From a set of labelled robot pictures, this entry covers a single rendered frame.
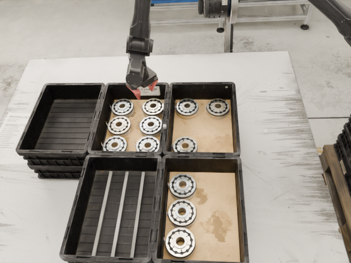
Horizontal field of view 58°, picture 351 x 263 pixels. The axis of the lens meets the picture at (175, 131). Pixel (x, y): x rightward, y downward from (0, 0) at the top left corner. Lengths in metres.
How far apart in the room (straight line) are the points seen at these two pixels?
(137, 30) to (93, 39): 2.46
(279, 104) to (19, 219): 1.34
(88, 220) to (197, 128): 0.59
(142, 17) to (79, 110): 0.73
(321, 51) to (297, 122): 1.69
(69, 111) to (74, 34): 2.09
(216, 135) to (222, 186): 0.25
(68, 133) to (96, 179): 0.29
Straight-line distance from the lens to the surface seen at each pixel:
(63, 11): 4.07
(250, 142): 1.55
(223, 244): 1.18
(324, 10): 1.04
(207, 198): 1.24
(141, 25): 1.03
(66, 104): 1.65
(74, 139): 1.49
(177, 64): 1.92
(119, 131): 1.42
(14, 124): 1.87
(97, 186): 1.33
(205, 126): 1.43
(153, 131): 1.39
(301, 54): 3.21
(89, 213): 1.28
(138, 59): 1.07
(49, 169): 1.48
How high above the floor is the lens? 1.95
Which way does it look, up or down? 52 degrees down
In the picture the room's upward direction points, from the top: 6 degrees counter-clockwise
